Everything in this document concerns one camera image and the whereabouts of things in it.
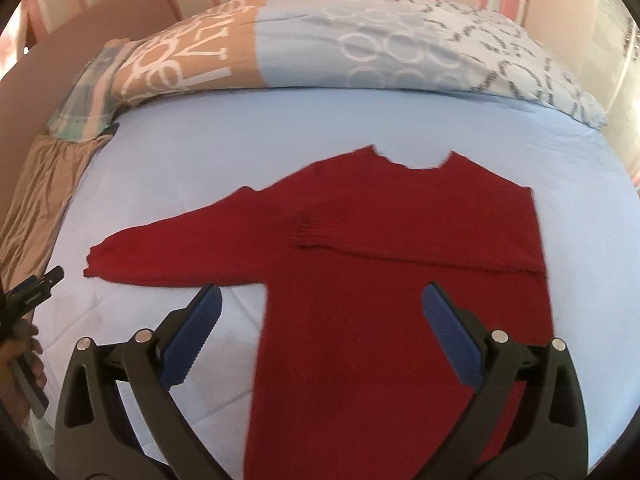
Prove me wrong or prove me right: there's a person's left hand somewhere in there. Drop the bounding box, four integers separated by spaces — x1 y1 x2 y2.
0 321 49 413

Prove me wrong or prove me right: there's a brown headboard panel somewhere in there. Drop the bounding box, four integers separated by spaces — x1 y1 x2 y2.
0 0 183 161

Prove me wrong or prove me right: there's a red knit sweater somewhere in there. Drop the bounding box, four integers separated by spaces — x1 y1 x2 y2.
82 145 556 480

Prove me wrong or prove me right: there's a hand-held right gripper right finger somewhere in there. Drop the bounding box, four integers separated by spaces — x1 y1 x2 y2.
419 281 589 480

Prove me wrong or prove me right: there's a plaid cloth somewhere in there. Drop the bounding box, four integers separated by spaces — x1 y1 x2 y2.
47 40 123 142

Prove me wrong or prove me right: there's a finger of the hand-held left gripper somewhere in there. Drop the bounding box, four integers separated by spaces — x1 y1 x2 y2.
6 265 66 320

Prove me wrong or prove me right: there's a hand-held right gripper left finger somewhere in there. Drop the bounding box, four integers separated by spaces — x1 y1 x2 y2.
54 282 248 480

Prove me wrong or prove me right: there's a patterned blue and tan pillow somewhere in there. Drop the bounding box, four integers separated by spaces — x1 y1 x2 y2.
107 0 608 128

